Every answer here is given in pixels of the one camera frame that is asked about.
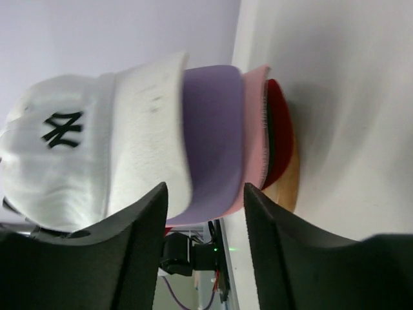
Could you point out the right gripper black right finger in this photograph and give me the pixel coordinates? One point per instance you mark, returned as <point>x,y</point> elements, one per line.
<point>300,266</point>

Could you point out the lavender LA baseball cap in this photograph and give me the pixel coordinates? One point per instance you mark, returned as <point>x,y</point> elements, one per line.
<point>213,117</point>

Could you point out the dark green NY baseball cap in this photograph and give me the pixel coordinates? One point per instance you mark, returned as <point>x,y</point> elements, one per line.
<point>270,135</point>

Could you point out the pink baseball cap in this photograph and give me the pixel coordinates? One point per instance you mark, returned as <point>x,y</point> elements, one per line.
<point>255,133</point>

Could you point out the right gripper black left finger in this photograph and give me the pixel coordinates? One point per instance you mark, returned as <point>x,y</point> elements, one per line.
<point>110,265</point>

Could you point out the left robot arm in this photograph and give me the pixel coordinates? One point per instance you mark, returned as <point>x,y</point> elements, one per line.
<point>182,254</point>

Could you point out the white baseball cap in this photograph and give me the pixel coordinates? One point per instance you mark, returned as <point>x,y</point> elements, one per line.
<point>77,149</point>

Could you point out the wooden hat stand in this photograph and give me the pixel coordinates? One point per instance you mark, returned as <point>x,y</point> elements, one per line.
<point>284,191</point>

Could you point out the red LA baseball cap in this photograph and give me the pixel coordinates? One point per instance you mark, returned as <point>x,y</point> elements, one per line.
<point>283,132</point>

